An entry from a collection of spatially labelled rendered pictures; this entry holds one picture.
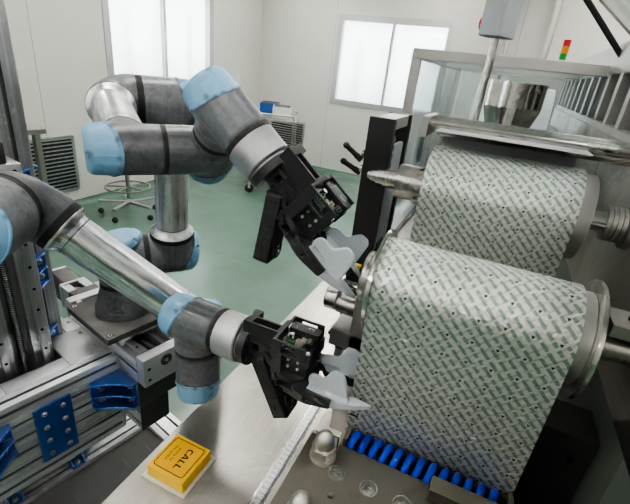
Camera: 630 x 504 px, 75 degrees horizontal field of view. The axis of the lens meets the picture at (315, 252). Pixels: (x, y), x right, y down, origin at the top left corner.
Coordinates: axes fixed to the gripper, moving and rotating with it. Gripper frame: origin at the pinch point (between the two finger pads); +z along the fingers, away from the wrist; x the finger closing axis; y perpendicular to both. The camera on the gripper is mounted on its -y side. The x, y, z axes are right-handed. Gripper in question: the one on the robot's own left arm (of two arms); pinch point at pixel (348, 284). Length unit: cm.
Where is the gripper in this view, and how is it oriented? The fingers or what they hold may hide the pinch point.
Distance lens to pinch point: 59.9
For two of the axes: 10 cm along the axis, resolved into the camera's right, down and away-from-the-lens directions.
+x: 4.1, -3.4, 8.5
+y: 6.6, -5.3, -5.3
